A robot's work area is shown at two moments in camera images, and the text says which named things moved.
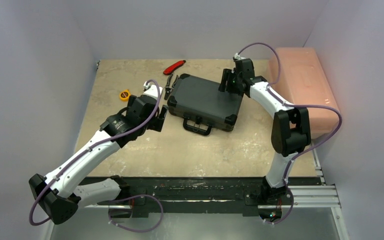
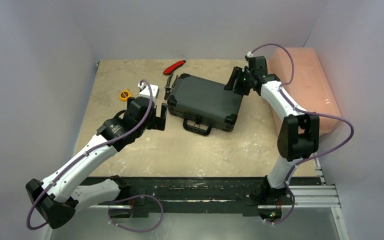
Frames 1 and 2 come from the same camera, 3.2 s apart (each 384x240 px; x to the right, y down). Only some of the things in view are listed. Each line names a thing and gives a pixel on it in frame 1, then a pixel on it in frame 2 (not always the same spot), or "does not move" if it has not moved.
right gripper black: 227,80 → 237,81
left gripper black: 156,124 does not move
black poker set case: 202,106 does not move
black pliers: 168,89 does not move
